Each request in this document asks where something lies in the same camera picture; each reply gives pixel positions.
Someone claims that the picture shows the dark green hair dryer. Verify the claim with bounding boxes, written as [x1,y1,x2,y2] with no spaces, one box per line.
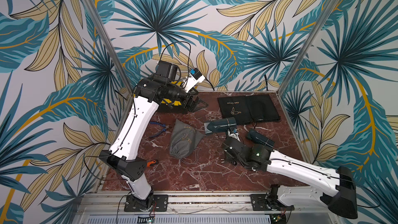
[204,117,237,134]
[246,129,275,148]

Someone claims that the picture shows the grey fabric drawstring pouch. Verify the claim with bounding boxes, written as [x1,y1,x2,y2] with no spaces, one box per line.
[169,120,205,159]

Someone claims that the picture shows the black hair dryer bag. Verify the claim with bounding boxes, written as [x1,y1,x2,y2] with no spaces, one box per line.
[217,94,280,125]

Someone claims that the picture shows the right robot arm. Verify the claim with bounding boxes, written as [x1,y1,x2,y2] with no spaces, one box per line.
[222,136,358,219]

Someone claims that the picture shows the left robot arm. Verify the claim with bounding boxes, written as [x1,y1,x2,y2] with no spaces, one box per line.
[99,61,205,211]

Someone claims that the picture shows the yellow and black toolbox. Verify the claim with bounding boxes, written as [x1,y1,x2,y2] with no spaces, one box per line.
[157,83,193,114]

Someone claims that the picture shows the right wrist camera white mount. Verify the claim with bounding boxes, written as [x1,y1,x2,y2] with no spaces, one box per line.
[227,129,241,142]

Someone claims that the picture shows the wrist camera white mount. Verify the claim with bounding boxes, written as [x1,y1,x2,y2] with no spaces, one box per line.
[227,129,241,142]
[181,68,205,93]

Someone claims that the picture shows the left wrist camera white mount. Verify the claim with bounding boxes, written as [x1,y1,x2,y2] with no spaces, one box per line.
[181,68,205,93]

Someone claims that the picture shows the blue handled cutting pliers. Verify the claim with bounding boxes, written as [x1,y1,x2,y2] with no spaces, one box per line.
[148,121,171,140]

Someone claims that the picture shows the orange handled screwdriver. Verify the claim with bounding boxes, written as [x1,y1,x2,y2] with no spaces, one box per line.
[147,160,159,168]

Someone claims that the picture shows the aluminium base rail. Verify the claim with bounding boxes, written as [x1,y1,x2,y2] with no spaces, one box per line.
[73,191,339,224]

